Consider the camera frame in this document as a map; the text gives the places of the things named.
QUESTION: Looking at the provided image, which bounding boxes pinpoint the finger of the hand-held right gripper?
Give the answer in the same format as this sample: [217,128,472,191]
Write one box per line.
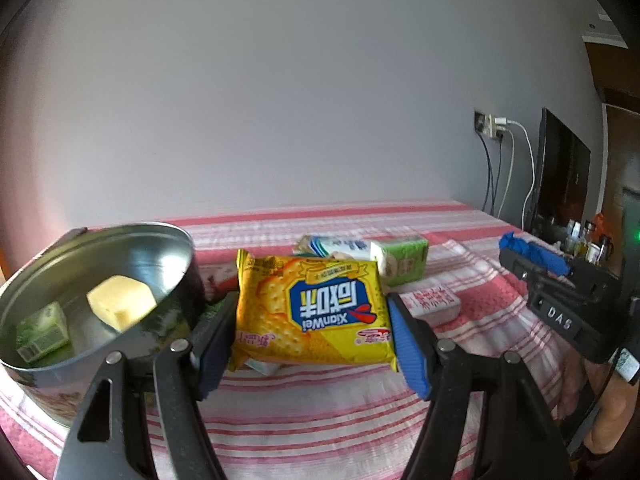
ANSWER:
[530,241,574,279]
[499,231,538,261]

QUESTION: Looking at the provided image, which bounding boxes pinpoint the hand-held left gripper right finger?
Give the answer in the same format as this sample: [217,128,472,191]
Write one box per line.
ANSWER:
[386,291,576,480]

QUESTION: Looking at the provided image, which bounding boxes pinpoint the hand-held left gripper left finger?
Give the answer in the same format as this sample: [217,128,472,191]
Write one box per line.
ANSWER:
[52,291,240,480]

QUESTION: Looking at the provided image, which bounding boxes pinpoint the pink floral snack packet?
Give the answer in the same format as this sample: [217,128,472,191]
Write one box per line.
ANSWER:
[202,265,240,306]

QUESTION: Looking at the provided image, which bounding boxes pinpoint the yellow cracker packet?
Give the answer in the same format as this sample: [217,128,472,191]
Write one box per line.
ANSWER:
[229,248,401,373]

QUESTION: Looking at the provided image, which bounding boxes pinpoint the round metal tin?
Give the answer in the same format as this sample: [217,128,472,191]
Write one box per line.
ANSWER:
[0,222,208,428]

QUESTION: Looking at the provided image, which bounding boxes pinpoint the person's right forearm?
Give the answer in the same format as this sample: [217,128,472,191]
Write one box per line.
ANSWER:
[562,350,640,456]

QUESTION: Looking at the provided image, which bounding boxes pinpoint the red and white box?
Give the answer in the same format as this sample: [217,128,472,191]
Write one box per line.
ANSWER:
[400,287,462,325]

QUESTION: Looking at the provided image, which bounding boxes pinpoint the white packet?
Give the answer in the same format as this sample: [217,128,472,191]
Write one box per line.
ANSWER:
[245,357,281,377]

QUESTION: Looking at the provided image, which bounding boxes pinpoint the black monitor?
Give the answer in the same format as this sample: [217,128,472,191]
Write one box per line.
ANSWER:
[532,107,593,261]

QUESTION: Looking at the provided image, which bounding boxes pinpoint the green tissue box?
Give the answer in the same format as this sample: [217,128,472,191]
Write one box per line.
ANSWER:
[370,236,431,288]

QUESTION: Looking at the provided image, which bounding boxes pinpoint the yellow block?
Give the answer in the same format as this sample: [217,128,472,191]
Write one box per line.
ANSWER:
[86,275,157,333]

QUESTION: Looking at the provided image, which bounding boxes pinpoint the red striped bedspread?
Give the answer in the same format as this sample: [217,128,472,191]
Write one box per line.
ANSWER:
[0,200,640,480]

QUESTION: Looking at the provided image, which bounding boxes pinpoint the blue and white tissue pack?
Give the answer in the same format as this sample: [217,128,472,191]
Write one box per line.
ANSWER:
[295,235,373,263]

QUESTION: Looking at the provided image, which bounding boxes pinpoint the brown wooden door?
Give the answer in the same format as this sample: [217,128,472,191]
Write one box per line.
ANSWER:
[582,35,640,281]

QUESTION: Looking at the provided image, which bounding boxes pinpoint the small green carton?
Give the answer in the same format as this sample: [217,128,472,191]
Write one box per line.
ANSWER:
[16,302,71,362]

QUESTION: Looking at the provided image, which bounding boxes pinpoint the thin white cable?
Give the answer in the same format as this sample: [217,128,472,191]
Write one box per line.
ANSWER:
[499,132,516,217]

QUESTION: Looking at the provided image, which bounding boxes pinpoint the dark cable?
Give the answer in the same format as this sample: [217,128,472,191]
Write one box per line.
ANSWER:
[487,137,503,213]
[480,134,496,212]

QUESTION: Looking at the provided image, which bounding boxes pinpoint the white charger cable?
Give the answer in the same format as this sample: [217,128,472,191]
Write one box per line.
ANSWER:
[504,119,537,232]

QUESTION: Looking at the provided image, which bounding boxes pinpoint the wall socket with chargers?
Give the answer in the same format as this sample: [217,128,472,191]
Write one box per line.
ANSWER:
[474,109,508,141]

